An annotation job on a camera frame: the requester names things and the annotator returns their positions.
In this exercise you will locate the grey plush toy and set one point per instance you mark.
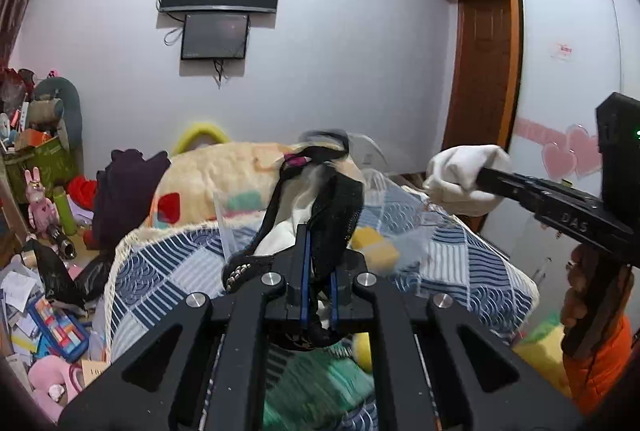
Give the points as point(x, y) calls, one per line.
point(62, 106)

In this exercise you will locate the red plush toy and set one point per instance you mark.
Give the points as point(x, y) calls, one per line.
point(82, 191)

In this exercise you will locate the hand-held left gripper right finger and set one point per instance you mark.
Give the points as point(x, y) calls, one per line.
point(334, 297)

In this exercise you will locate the black plastic bag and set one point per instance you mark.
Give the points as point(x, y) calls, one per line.
point(55, 276)

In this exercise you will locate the blue patchwork quilt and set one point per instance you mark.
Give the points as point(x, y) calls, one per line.
point(175, 261)

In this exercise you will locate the pink plush toy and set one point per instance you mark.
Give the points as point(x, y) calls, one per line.
point(50, 381)

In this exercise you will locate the black lace bra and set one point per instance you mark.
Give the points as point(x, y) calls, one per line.
point(340, 206)

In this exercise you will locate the green bottle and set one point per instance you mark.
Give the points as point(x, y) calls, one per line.
point(65, 213)

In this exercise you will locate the pile of papers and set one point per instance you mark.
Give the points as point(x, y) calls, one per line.
point(17, 301)

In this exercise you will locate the green storage box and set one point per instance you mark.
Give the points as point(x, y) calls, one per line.
point(42, 166)

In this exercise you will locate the green cloth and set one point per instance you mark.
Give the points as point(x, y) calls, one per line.
point(310, 386)

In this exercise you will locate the dark purple garment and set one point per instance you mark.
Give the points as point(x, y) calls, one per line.
point(127, 191)

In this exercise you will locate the small wall-mounted monitor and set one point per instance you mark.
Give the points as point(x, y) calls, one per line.
point(215, 36)

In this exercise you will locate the yellow-green cushion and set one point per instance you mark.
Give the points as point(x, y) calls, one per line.
point(542, 346)

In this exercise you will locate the pink rabbit figure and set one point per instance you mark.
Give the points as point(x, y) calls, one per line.
point(41, 211)

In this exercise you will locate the person's right forearm orange sleeve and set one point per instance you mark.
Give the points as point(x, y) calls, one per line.
point(602, 371)

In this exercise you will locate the white sock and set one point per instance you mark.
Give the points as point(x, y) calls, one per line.
point(457, 176)

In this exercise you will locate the yellow sponge block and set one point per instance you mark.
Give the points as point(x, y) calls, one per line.
point(375, 246)

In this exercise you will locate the yellow plush blanket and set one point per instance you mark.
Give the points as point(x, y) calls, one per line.
point(210, 176)

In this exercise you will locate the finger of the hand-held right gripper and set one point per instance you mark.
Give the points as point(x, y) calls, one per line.
point(505, 186)

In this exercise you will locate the blue pencil case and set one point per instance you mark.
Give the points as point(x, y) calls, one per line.
point(57, 328)

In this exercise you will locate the brown wooden door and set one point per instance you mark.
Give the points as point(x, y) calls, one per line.
point(480, 76)

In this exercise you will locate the white wardrobe sliding door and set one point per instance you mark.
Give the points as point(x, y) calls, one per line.
point(565, 36)

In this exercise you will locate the person's right hand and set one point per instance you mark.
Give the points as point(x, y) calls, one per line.
point(577, 281)

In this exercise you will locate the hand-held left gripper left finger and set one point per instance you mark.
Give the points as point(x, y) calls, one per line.
point(305, 268)

